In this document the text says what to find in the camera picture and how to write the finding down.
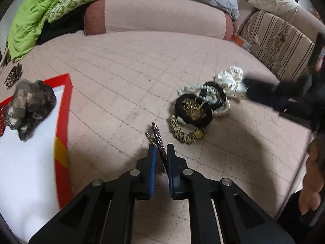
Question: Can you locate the white dotted scrunchie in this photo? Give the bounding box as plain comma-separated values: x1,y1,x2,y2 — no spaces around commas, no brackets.
216,66,250,101

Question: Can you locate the white pearl bracelet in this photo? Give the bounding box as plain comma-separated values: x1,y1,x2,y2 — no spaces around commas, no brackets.
210,99,231,119

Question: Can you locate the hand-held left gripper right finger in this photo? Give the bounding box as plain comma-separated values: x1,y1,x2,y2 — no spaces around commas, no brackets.
166,144,295,244

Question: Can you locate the striped cushion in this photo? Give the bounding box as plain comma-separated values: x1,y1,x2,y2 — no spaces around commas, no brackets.
237,10,317,82

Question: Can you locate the red sequined scrunchie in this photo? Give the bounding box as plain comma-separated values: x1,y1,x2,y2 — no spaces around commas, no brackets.
0,105,7,138

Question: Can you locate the brown beaded hair clip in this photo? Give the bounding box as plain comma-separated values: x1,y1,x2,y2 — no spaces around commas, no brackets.
3,63,24,90

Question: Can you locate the green blanket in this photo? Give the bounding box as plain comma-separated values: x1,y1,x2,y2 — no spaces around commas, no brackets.
7,0,102,63

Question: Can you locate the black scrunchie with charm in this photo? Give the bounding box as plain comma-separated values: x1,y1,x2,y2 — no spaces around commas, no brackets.
175,94,213,128

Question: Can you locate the orange packet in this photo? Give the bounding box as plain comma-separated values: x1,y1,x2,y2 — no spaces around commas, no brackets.
231,34,252,52

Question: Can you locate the grey brown fluffy scrunchie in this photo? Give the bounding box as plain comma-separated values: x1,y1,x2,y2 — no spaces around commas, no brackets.
4,79,57,142

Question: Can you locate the plain black scrunchie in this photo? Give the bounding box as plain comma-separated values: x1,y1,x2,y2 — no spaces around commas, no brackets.
203,81,227,105

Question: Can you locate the black cloth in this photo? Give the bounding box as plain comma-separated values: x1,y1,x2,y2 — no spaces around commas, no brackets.
37,7,89,47

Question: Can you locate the dark beaded hair clip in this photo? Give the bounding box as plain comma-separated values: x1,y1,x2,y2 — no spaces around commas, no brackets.
145,122,168,173

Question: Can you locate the leopard print scrunchie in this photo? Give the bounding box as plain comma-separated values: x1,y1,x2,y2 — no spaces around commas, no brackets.
170,114,206,145

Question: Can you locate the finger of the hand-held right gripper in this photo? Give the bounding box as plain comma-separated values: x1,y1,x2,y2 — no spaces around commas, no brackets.
242,77,283,107

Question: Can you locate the pink bolster pillow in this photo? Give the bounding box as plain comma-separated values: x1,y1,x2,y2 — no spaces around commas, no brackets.
84,0,234,40

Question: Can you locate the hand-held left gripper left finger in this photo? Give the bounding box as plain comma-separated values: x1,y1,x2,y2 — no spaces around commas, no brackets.
28,145,158,244

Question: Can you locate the pale green bead bracelet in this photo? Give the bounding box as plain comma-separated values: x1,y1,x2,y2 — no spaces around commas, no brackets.
177,84,222,105

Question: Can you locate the person's right hand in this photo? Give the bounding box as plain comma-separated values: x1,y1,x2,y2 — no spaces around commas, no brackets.
298,139,325,215

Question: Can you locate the green white patterned quilt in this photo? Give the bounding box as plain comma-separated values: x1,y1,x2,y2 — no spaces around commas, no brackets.
47,0,129,24

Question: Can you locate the metallic rhinestone hair clip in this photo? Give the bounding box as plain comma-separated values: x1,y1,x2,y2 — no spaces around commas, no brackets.
181,101,204,120

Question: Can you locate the white tray red border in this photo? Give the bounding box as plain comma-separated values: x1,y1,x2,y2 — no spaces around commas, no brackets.
0,73,75,244

